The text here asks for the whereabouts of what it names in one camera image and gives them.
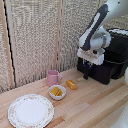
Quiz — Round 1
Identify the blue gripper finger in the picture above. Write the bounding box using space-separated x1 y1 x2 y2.
82 60 87 67
88 63 93 71

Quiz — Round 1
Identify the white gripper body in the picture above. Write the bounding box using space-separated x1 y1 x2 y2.
76 47 105 66

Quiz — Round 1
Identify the black air fryer drawer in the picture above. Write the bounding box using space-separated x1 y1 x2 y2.
77 57 117 86

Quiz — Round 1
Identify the small white bowl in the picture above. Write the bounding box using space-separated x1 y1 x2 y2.
48 84 67 101

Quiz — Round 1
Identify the orange bread block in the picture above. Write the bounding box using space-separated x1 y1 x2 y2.
65 79 79 91

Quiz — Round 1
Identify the pink mug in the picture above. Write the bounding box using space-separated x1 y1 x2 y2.
46 69 63 87

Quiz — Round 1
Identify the white flat object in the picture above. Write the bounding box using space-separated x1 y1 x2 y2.
109 28 128 37

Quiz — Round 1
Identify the yellow food piece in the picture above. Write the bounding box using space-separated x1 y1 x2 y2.
50 86 64 97

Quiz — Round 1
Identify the wide woven screen panel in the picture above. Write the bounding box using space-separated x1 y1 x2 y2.
5 0 62 88

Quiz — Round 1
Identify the floral rimmed white plate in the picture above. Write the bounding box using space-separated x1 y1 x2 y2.
7 94 55 128

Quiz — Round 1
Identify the wooden post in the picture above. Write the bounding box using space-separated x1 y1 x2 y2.
0 0 16 90

